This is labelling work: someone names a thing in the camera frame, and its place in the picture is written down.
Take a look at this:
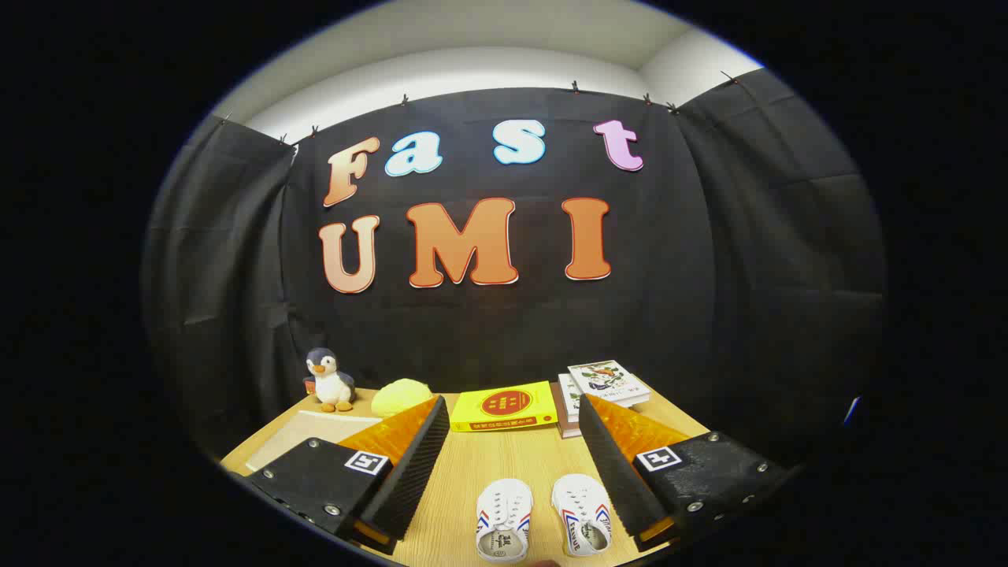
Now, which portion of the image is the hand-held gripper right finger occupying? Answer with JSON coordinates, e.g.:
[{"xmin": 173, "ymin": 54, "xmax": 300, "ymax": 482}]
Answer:
[{"xmin": 577, "ymin": 392, "xmax": 795, "ymax": 554}]

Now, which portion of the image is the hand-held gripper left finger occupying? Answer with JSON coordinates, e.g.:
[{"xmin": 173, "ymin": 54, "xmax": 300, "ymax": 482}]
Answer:
[{"xmin": 246, "ymin": 395, "xmax": 451, "ymax": 554}]

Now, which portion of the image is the white shoe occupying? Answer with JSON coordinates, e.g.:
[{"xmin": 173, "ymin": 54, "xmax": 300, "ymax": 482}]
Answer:
[
  {"xmin": 475, "ymin": 478, "xmax": 534, "ymax": 564},
  {"xmin": 551, "ymin": 473, "xmax": 613, "ymax": 558}
]

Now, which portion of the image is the cream fabric storage box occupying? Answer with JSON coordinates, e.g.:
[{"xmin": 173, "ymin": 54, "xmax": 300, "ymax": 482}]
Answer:
[{"xmin": 246, "ymin": 409, "xmax": 384, "ymax": 473}]

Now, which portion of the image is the brown edged book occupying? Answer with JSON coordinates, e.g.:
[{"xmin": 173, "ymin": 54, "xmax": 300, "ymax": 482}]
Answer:
[{"xmin": 551, "ymin": 384, "xmax": 584, "ymax": 439}]

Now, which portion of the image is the yellow round plush bun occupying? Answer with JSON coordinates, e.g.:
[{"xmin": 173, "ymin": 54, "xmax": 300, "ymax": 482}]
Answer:
[{"xmin": 371, "ymin": 378, "xmax": 434, "ymax": 418}]

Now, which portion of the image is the white illustrated cover book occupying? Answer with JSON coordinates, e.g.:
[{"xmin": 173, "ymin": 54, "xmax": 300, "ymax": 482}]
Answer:
[{"xmin": 567, "ymin": 360, "xmax": 651, "ymax": 409}]

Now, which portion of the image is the yellow book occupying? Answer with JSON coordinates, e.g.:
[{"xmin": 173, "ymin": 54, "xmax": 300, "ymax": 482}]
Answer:
[{"xmin": 450, "ymin": 381, "xmax": 560, "ymax": 433}]

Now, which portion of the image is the penguin plush toy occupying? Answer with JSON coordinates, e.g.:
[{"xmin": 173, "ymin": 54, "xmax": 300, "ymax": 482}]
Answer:
[{"xmin": 303, "ymin": 347, "xmax": 357, "ymax": 413}]

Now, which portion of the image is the black backdrop cloth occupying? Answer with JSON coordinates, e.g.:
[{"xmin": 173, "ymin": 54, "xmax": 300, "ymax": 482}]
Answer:
[{"xmin": 142, "ymin": 69, "xmax": 889, "ymax": 465}]

